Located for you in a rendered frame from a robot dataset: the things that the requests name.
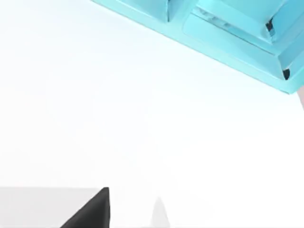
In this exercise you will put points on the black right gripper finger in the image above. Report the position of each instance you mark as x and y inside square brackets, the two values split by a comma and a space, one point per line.
[96, 211]

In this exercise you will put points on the light blue rack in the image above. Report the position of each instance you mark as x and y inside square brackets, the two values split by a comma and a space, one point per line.
[228, 35]

